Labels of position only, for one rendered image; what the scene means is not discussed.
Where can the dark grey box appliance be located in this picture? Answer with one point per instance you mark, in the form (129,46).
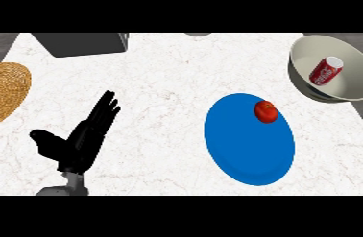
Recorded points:
(83,44)

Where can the red tomato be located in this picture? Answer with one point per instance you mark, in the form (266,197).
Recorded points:
(266,111)

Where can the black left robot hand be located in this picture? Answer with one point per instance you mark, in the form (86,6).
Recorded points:
(85,141)

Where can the small grey round object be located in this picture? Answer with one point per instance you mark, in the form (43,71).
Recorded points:
(198,34)

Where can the blue plate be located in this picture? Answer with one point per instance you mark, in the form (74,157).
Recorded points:
(248,145)

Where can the cream bowl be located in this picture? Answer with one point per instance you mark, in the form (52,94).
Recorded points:
(327,55)

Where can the red soda can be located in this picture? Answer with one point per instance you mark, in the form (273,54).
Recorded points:
(325,71)

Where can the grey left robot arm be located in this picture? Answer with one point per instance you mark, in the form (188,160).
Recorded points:
(71,186)

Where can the wicker basket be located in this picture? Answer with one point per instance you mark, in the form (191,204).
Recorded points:
(11,87)

